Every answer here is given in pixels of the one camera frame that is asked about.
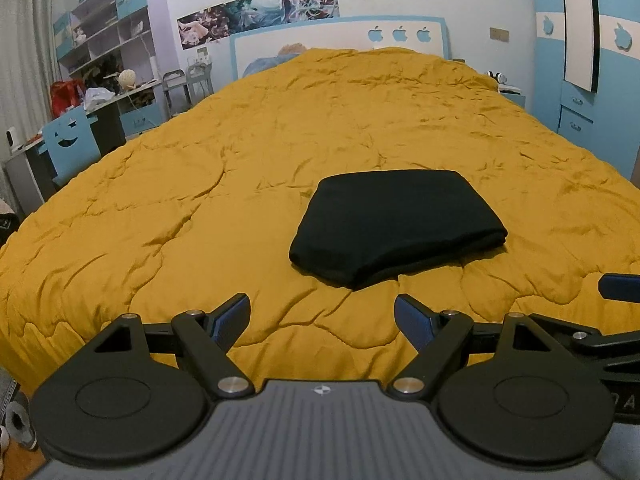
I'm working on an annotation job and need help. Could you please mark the yellow quilted blanket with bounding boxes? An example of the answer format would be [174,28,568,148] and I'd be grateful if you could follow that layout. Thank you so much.
[0,46,640,396]

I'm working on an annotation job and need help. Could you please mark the blue pillow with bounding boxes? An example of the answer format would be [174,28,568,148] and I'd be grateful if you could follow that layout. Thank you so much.
[240,42,307,79]

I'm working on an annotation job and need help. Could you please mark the white curtain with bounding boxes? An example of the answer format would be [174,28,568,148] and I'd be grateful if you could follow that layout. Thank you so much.
[0,0,57,161]

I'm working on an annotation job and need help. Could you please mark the white and blue bookshelf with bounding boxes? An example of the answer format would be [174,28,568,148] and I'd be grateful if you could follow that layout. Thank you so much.
[52,0,168,133]

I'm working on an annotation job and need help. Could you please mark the wardrobe mirror panel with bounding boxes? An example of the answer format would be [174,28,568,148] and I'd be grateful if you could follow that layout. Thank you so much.
[556,0,602,94]

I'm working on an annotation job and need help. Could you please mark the blue wardrobe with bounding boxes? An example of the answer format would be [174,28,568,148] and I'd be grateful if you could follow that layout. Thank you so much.
[529,0,640,183]

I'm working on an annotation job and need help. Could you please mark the blue chair with face cutout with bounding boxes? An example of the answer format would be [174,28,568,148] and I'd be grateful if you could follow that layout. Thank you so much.
[41,105,101,188]

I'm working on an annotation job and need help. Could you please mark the white plastic bag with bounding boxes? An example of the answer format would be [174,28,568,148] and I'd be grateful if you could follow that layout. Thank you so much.
[83,87,114,109]

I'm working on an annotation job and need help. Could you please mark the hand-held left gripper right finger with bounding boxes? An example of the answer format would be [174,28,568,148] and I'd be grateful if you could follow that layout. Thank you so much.
[393,295,565,397]

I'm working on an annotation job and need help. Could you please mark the white and blue headboard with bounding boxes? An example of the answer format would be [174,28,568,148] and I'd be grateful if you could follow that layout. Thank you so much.
[229,16,450,83]

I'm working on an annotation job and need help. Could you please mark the wall poster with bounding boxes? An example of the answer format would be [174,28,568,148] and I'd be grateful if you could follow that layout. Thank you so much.
[176,0,342,52]

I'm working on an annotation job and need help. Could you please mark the dark desk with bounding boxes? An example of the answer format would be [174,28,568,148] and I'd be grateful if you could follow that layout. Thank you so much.
[2,77,168,211]

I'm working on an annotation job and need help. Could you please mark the black pants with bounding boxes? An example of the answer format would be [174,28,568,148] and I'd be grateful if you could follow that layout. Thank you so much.
[288,169,509,292]

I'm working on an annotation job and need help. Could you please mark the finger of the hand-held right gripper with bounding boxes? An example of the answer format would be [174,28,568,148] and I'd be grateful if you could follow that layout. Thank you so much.
[529,312,640,369]
[598,272,640,304]

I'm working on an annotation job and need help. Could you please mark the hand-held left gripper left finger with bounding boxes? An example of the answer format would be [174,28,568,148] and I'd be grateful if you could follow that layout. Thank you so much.
[87,292,254,401]

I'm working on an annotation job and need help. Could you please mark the blue nightstand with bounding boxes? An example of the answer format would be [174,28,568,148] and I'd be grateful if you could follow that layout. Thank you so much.
[496,87,527,112]

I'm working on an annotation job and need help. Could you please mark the red bag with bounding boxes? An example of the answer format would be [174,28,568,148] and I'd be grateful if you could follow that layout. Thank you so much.
[49,79,84,117]

